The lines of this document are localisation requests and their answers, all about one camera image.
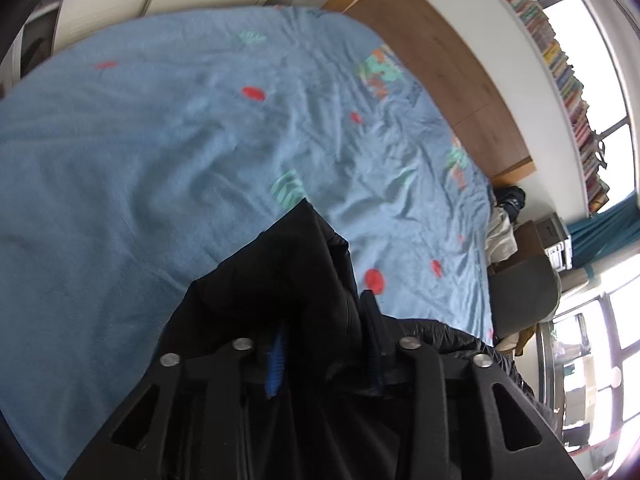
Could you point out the beige clothes pile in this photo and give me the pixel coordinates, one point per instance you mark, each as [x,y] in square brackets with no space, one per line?
[500,237]

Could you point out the grey chair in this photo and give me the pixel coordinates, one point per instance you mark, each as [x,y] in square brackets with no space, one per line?
[525,290]

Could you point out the teal curtain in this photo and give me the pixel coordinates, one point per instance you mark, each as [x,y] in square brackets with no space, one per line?
[605,225]

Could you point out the black bag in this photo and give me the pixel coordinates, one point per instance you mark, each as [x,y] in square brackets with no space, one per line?
[510,200]

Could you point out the black puffer coat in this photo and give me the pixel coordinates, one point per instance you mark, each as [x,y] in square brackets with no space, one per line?
[300,270]

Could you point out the wooden headboard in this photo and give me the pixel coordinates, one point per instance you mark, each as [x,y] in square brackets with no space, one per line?
[450,60]

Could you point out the blue printed bed sheet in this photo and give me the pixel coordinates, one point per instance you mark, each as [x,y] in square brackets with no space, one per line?
[150,160]

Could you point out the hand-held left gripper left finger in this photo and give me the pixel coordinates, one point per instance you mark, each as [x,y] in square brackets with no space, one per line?
[276,360]

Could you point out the row of books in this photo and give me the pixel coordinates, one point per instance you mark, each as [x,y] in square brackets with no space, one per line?
[565,70]

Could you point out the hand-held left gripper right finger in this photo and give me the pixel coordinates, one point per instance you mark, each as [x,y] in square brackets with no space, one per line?
[371,330]

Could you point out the white printer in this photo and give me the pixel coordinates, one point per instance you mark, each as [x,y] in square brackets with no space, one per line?
[555,242]

